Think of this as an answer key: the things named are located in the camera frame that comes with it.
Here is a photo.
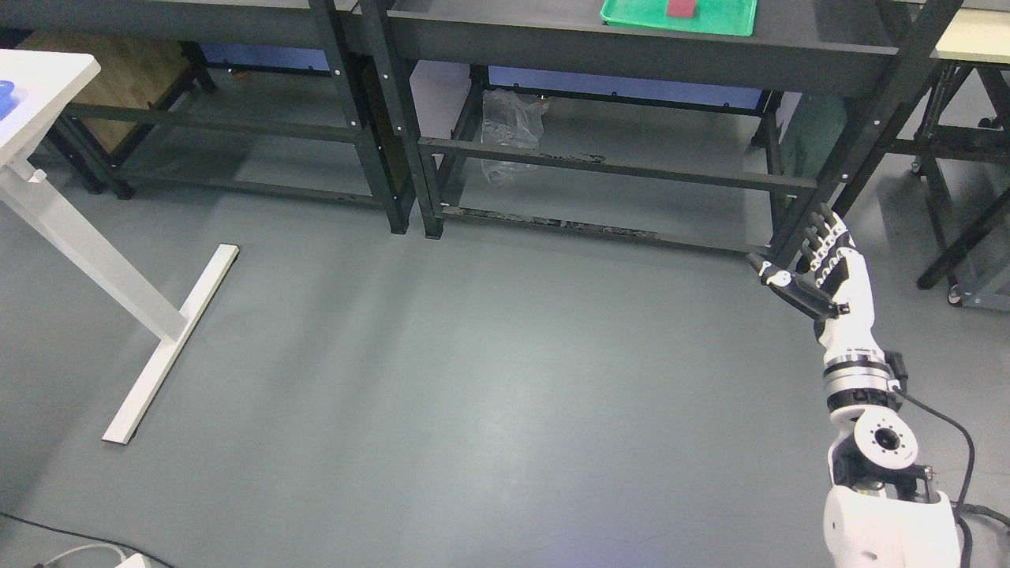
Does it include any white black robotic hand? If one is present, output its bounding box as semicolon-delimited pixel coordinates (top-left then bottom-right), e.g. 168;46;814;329
747;204;885;364

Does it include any pink block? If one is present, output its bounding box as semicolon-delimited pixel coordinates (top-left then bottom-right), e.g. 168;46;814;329
666;0;698;19

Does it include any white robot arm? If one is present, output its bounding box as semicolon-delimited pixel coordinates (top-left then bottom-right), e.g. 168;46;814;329
823;351;966;567

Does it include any black metal shelf right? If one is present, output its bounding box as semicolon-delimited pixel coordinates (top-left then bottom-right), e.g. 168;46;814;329
340;1;962;263

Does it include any black metal shelf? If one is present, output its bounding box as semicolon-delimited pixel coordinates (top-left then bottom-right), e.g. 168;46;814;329
2;1;415;234
340;1;962;263

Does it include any green plastic tray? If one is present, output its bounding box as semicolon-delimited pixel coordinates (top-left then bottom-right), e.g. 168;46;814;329
599;1;758;37

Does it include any black metal shelf left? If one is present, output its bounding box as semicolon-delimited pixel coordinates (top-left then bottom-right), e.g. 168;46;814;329
2;1;415;234

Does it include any blue plastic tray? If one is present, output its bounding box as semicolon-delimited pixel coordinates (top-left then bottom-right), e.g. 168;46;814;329
0;80;18;120

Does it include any cream top side table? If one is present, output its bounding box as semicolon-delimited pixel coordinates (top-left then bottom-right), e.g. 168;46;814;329
890;1;1008;312

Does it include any clear plastic bag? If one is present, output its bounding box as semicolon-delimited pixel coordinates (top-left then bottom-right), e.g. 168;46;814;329
481;89;551;187

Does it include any brown wooden board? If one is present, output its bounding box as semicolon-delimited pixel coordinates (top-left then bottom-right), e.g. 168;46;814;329
12;30;197;109

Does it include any white desk with legs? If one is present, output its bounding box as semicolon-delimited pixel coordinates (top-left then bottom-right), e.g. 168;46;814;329
1;50;241;445

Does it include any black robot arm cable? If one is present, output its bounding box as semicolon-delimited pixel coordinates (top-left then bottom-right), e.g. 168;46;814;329
884;351;1010;568

